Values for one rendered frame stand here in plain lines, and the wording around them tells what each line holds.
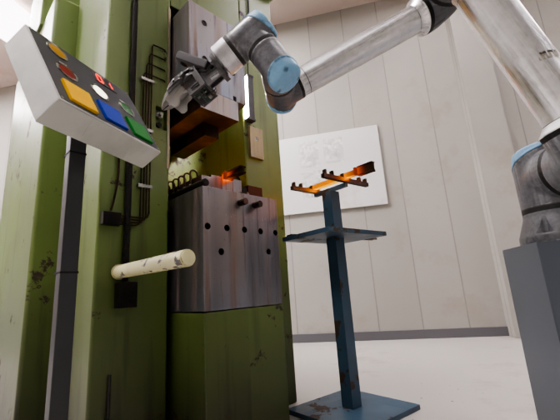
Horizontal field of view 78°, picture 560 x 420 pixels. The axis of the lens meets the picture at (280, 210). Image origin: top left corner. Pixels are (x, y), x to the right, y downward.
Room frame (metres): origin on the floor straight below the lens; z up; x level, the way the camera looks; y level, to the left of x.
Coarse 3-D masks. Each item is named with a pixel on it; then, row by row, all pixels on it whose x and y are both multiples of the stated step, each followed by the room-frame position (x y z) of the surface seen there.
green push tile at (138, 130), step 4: (128, 120) 0.89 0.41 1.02; (132, 120) 0.92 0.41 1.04; (128, 124) 0.89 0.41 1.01; (132, 124) 0.90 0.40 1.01; (136, 124) 0.92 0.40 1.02; (140, 124) 0.95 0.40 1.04; (132, 128) 0.89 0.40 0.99; (136, 128) 0.90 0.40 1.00; (140, 128) 0.93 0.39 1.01; (144, 128) 0.96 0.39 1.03; (136, 132) 0.89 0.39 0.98; (140, 132) 0.91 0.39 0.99; (144, 132) 0.94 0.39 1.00; (140, 136) 0.90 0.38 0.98; (144, 136) 0.92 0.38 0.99; (148, 136) 0.95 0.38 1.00; (144, 140) 0.93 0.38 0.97; (148, 140) 0.94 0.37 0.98
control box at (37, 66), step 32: (32, 32) 0.72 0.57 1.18; (32, 64) 0.69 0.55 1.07; (64, 64) 0.76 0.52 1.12; (32, 96) 0.69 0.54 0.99; (64, 96) 0.69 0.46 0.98; (96, 96) 0.82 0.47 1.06; (128, 96) 1.02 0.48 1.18; (64, 128) 0.74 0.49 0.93; (96, 128) 0.78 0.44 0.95; (128, 128) 0.88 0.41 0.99; (128, 160) 0.94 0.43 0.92
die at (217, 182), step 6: (192, 180) 1.31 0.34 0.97; (198, 180) 1.28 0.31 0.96; (210, 180) 1.30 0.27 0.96; (216, 180) 1.32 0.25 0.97; (222, 180) 1.34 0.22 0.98; (228, 180) 1.36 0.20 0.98; (234, 180) 1.38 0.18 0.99; (180, 186) 1.37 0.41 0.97; (186, 186) 1.34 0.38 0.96; (210, 186) 1.30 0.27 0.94; (216, 186) 1.32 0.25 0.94; (222, 186) 1.34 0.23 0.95; (228, 186) 1.36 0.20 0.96; (234, 186) 1.38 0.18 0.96; (240, 186) 1.41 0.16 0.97
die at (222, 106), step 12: (192, 108) 1.31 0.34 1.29; (204, 108) 1.28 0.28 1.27; (216, 108) 1.32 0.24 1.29; (228, 108) 1.37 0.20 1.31; (180, 120) 1.37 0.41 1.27; (192, 120) 1.37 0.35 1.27; (204, 120) 1.38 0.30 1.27; (216, 120) 1.39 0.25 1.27; (228, 120) 1.39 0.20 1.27; (180, 132) 1.48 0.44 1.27
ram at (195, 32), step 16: (176, 16) 1.30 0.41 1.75; (192, 16) 1.24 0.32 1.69; (208, 16) 1.30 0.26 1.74; (176, 32) 1.30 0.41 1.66; (192, 32) 1.24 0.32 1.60; (208, 32) 1.30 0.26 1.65; (224, 32) 1.36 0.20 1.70; (176, 48) 1.30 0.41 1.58; (192, 48) 1.24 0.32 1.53; (208, 48) 1.30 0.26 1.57; (176, 64) 1.30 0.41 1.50; (224, 80) 1.36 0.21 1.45; (240, 80) 1.42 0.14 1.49; (224, 96) 1.36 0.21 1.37; (240, 96) 1.42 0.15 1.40
